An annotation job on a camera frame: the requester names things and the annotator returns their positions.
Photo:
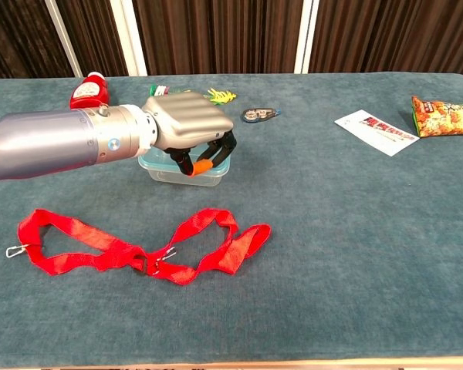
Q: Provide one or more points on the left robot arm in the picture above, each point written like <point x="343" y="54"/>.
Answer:
<point x="54" y="142"/>

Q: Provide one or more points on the teal carpet table mat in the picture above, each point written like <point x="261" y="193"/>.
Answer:
<point x="312" y="231"/>

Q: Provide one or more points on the white metal frame post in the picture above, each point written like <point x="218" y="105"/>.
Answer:
<point x="129" y="36"/>
<point x="63" y="36"/>
<point x="306" y="36"/>

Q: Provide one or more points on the correction tape dispenser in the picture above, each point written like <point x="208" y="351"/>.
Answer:
<point x="259" y="115"/>

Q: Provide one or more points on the teal container lid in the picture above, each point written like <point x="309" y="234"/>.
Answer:
<point x="158" y="160"/>

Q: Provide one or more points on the red ketchup bottle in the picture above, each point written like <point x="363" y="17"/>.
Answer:
<point x="88" y="92"/>

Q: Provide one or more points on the white printed card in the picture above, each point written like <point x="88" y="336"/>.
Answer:
<point x="376" y="133"/>

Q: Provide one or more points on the colourful plastic picks bundle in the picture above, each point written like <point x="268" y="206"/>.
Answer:
<point x="222" y="95"/>

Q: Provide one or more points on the dark brown pleated curtain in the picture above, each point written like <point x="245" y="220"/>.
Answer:
<point x="224" y="34"/>

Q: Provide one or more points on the clear plastic container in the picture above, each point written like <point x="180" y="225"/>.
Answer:
<point x="169" y="178"/>

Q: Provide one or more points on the orange green snack bag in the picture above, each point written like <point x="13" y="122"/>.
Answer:
<point x="443" y="117"/>

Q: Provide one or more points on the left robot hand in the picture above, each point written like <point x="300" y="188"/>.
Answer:
<point x="189" y="115"/>

